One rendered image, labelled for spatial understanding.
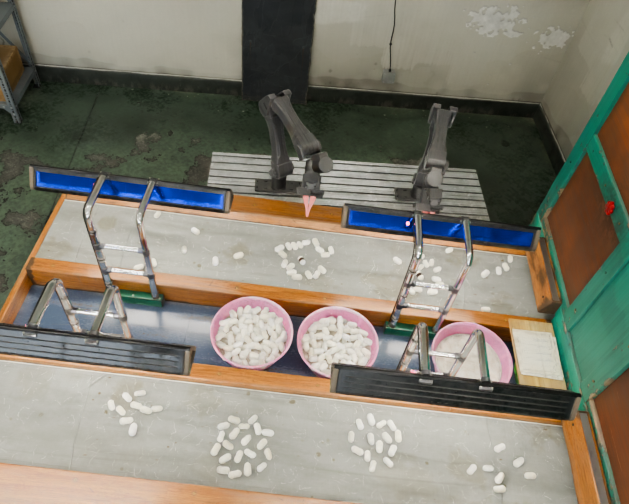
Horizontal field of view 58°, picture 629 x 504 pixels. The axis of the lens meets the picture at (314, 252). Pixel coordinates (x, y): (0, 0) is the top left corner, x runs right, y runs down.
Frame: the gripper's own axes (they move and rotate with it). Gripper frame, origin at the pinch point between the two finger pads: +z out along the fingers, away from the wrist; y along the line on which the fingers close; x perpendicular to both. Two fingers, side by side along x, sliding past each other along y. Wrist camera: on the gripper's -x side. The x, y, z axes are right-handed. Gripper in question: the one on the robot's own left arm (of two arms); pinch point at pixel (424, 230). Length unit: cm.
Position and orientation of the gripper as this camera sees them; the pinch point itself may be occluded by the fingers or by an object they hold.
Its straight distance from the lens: 209.4
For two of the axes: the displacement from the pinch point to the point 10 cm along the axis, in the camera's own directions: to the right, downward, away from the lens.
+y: 9.9, 1.3, 0.2
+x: -0.2, -0.1, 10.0
